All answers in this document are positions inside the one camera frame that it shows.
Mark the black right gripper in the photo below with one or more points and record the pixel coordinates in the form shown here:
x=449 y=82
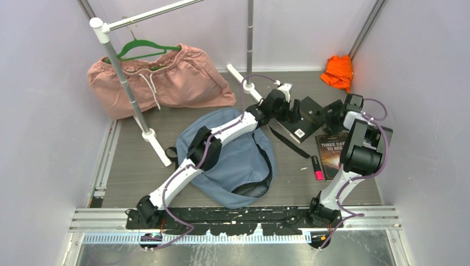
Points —
x=332 y=128

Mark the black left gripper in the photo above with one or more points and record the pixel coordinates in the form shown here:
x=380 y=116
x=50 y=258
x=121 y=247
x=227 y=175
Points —
x=295 y=116

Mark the black notebook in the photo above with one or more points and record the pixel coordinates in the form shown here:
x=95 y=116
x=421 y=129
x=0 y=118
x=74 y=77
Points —
x=312 y=119

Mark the Three Days to See book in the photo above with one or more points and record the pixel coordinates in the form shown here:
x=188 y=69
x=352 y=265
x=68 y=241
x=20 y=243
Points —
x=330 y=148

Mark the blue backpack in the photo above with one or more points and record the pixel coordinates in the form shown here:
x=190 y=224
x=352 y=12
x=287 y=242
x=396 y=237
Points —
x=246 y=165

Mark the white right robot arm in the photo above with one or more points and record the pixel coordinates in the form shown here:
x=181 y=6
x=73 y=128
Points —
x=363 y=156

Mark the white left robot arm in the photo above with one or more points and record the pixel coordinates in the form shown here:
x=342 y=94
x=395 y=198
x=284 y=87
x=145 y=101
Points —
x=205 y=148

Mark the orange cloth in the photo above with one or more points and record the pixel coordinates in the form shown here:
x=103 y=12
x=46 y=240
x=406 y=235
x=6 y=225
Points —
x=339 y=73

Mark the pink highlighter marker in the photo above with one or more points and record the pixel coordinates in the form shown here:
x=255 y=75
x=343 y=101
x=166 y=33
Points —
x=317 y=168

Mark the green clothes hanger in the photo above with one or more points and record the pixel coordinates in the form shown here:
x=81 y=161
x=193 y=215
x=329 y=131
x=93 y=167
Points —
x=138 y=48

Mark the metal clothes rack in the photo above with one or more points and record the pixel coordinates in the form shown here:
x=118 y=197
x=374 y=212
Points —
x=102 y=29

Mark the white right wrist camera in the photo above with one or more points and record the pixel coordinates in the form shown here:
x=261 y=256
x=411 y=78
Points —
x=353 y=102

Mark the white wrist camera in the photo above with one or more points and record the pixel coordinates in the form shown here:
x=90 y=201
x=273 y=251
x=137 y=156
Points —
x=353 y=102
x=285 y=88

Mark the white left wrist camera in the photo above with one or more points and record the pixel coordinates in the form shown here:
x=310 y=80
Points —
x=285 y=88

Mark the pink drawstring shorts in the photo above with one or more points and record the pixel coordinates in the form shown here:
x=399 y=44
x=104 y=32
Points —
x=179 y=79

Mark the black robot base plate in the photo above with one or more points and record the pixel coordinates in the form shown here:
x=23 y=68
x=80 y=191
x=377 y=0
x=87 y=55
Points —
x=271 y=220

